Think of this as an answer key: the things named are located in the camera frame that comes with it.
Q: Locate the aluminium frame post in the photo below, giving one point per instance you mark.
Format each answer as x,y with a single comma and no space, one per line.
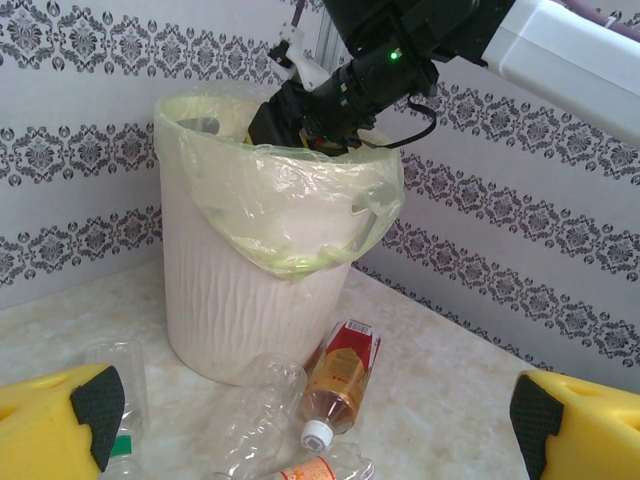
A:
327,35

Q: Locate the clear bottle orange label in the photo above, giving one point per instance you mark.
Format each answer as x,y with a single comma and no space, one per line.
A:
305,470

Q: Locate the green plastic bin liner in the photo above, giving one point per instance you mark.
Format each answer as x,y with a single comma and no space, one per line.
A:
280,200

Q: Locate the clear bottle green band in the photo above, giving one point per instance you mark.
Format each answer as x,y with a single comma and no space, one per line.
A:
125,445

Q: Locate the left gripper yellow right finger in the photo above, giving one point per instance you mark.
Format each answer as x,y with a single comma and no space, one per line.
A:
590,430

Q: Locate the clear bottle white cap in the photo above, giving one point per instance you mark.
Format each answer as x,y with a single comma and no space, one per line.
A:
270,400

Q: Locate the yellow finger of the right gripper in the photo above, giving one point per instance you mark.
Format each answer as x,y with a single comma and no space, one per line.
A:
330,141
280,120

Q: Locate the brown tea bottle red label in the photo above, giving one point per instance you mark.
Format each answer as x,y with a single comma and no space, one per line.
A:
340,370

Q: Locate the white ribbed waste bin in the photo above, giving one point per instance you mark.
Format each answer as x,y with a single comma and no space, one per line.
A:
240,325

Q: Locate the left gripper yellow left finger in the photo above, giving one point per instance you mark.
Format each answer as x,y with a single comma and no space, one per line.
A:
45,425

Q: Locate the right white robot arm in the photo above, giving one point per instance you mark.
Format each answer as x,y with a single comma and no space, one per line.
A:
575,60

